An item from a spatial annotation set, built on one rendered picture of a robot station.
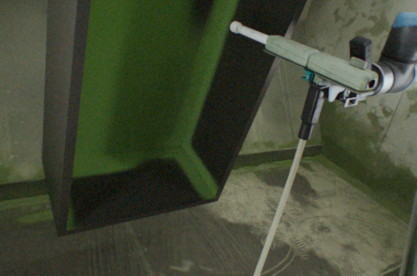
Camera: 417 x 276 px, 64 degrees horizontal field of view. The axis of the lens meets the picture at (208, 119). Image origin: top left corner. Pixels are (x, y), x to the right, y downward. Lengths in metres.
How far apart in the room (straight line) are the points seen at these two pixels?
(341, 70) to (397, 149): 1.95
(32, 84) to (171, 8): 1.06
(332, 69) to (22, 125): 1.60
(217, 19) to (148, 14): 0.27
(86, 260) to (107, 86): 0.81
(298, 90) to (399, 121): 0.80
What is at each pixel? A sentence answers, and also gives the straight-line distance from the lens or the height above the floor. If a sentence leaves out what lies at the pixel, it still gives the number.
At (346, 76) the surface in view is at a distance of 0.75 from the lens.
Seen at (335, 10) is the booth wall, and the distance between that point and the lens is 3.02.
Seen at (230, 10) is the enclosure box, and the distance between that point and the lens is 1.28.
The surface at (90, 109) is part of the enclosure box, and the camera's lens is 1.29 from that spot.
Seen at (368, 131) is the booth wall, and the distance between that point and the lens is 2.78.
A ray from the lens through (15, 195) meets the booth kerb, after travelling 2.00.
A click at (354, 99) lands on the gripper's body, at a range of 0.91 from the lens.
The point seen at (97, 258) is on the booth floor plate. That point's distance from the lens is 1.69.
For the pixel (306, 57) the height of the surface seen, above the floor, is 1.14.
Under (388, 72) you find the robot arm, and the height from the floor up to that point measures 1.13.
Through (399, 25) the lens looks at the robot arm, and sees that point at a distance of 1.02.
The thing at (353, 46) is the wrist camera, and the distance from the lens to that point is 0.89.
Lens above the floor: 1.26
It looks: 22 degrees down
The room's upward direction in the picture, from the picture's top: 11 degrees clockwise
